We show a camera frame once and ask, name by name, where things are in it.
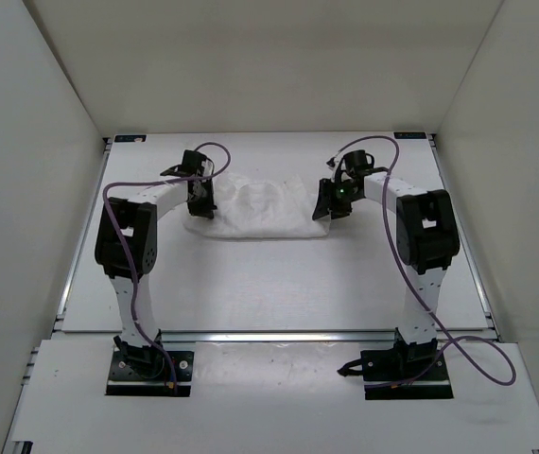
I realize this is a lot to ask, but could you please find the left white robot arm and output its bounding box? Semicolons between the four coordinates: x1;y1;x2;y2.
94;142;226;381

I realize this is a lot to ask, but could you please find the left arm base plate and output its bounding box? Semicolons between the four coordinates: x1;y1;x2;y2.
105;351;195;397

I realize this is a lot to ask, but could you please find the right blue corner label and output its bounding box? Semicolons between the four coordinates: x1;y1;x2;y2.
393;131;426;140

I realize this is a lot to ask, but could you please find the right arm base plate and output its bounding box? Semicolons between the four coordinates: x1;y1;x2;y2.
360;349;454;401

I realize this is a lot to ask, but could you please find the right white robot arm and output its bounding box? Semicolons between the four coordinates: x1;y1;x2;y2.
312;149;461;379

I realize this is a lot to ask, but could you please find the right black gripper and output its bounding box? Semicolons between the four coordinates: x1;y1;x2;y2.
313;180;361;222

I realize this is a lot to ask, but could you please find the blue corner label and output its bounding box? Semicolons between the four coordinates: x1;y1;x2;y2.
393;131;426;140
113;134;147;143

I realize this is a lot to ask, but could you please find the white skirt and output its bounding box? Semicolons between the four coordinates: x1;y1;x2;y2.
182;172;331;240

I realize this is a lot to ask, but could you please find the left blue corner label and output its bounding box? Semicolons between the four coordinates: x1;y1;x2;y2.
113;134;147;143

